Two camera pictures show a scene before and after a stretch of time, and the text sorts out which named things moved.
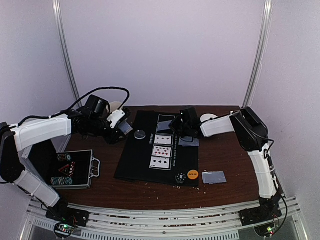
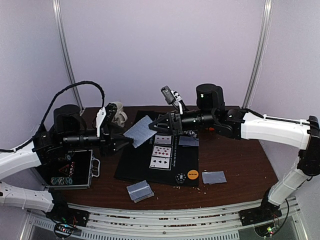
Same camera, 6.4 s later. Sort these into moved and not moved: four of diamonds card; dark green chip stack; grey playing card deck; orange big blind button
Moved: grey playing card deck
Not moved: four of diamonds card; orange big blind button; dark green chip stack
